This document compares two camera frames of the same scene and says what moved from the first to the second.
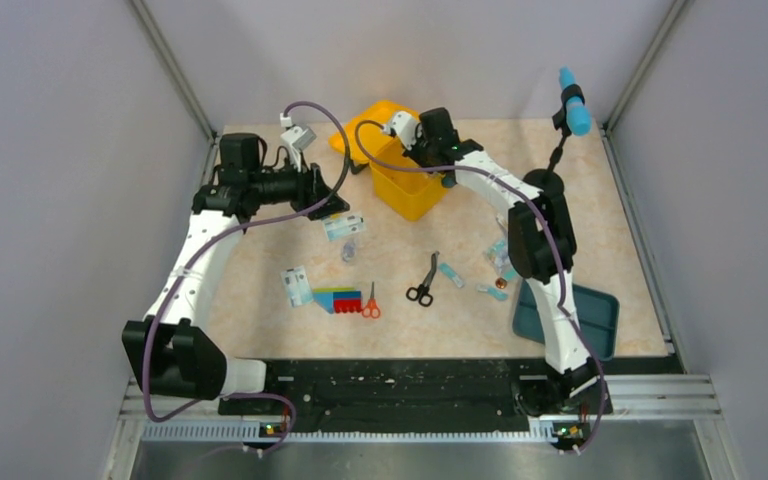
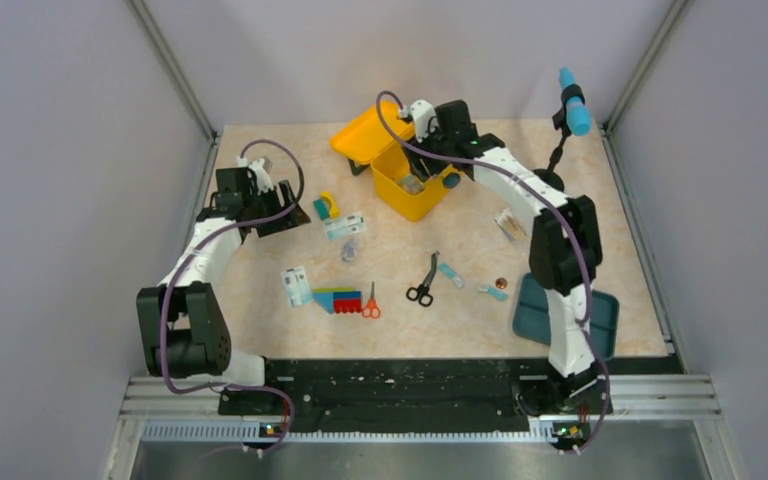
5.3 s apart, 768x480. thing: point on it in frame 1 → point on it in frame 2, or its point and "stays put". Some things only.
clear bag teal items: [497, 252] → [411, 184]
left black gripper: [310, 187] → [293, 218]
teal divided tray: [597, 313] stays put
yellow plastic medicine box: [404, 186] stays put
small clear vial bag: [349, 251] stays put
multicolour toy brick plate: [338, 299] stays put
